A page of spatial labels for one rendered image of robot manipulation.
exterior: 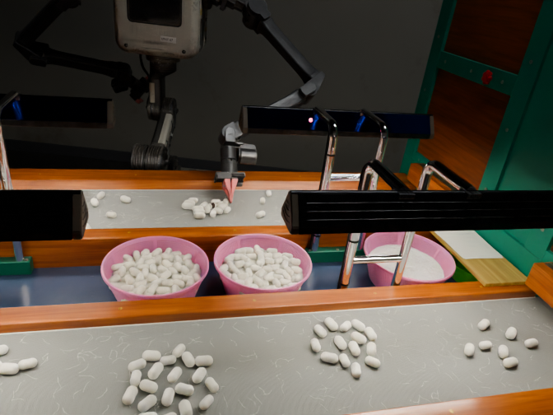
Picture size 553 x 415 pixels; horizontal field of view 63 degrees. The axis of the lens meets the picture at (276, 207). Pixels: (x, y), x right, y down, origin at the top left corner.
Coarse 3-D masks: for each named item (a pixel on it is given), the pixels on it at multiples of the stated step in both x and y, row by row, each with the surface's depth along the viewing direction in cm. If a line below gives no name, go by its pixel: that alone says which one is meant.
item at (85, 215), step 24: (0, 192) 70; (24, 192) 71; (48, 192) 72; (72, 192) 72; (0, 216) 69; (24, 216) 70; (48, 216) 71; (72, 216) 72; (0, 240) 70; (24, 240) 71
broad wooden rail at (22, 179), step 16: (16, 176) 151; (32, 176) 152; (48, 176) 153; (64, 176) 154; (80, 176) 156; (96, 176) 157; (112, 176) 159; (128, 176) 160; (144, 176) 161; (160, 176) 163; (176, 176) 164; (192, 176) 166; (208, 176) 167; (256, 176) 172; (272, 176) 174; (288, 176) 176; (304, 176) 177; (320, 176) 179; (400, 176) 188
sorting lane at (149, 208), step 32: (96, 192) 152; (128, 192) 155; (160, 192) 157; (192, 192) 160; (224, 192) 163; (256, 192) 166; (96, 224) 134; (128, 224) 136; (160, 224) 138; (192, 224) 140; (224, 224) 142; (256, 224) 145
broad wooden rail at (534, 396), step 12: (492, 396) 89; (504, 396) 90; (516, 396) 90; (528, 396) 90; (540, 396) 90; (552, 396) 91; (396, 408) 84; (408, 408) 84; (420, 408) 85; (432, 408) 85; (444, 408) 85; (456, 408) 86; (468, 408) 86; (480, 408) 86; (492, 408) 86; (504, 408) 87; (516, 408) 87; (528, 408) 87; (540, 408) 88; (552, 408) 88
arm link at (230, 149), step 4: (224, 148) 158; (228, 148) 157; (232, 148) 158; (236, 148) 160; (224, 152) 157; (228, 152) 157; (232, 152) 157; (236, 152) 163; (240, 152) 159; (224, 156) 156; (228, 156) 156; (232, 156) 157; (236, 156) 162; (240, 156) 159; (228, 160) 157; (236, 160) 158
